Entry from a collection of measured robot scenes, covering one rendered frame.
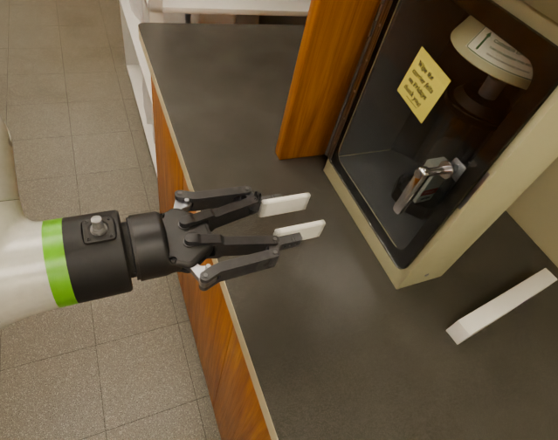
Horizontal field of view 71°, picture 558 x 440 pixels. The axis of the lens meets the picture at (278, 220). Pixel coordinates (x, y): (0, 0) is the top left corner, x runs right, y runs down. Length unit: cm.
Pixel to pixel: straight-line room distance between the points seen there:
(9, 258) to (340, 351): 47
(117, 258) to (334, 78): 56
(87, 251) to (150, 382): 121
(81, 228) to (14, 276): 7
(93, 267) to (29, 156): 196
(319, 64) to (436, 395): 60
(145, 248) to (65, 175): 180
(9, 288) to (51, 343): 129
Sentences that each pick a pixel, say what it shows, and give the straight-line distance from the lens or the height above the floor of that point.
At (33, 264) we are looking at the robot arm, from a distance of 43.
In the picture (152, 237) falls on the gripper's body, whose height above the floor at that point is 118.
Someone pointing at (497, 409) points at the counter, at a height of 94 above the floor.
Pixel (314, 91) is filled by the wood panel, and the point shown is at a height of 112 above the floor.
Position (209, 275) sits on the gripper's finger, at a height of 116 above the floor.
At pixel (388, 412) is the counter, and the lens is 66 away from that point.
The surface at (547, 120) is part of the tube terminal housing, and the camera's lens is 54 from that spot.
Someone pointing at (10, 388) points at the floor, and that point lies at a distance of 170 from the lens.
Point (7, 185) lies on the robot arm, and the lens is 45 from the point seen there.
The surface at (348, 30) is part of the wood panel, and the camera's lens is 78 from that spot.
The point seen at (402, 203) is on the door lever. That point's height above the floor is 114.
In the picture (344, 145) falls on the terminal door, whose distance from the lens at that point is 80.
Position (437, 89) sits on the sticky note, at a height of 127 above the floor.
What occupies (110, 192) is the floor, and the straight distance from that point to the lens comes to 210.
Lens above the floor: 153
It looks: 49 degrees down
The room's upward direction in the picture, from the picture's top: 17 degrees clockwise
